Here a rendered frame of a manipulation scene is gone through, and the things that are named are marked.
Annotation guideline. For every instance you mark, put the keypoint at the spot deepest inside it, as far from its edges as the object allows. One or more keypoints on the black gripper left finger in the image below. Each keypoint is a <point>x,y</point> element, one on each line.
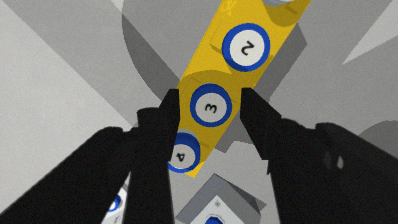
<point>77,190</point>

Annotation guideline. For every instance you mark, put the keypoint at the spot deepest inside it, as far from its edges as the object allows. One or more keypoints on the yellow rack with four tubes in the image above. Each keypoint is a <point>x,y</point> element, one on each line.
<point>208,64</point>

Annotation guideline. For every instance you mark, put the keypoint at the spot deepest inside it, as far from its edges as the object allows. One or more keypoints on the grey key housing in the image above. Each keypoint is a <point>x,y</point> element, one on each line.
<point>220,202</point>

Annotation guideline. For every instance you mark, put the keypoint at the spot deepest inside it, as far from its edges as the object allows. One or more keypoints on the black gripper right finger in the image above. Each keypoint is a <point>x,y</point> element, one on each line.
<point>299,160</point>

